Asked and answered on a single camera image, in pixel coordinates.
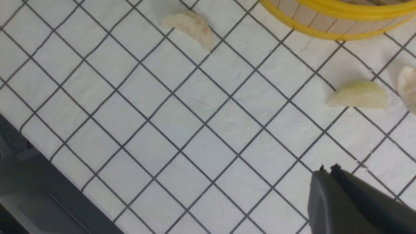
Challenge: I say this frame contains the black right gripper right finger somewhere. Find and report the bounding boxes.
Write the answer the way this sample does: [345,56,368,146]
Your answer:
[330,164,415,234]

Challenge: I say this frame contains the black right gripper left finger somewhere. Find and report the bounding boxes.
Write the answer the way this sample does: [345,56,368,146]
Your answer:
[307,166,381,234]

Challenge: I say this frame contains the pale green dumpling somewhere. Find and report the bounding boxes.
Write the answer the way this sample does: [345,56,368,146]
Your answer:
[326,79,389,109]

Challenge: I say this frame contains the white dumpling bottom edge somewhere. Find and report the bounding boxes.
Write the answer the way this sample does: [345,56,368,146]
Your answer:
[161,10,214,53]

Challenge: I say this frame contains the bamboo steamer tray yellow rim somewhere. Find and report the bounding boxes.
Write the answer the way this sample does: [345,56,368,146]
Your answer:
[260,0,416,41]

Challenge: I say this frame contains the white grid tablecloth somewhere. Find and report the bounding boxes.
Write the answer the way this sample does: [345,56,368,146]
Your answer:
[0,0,415,234]

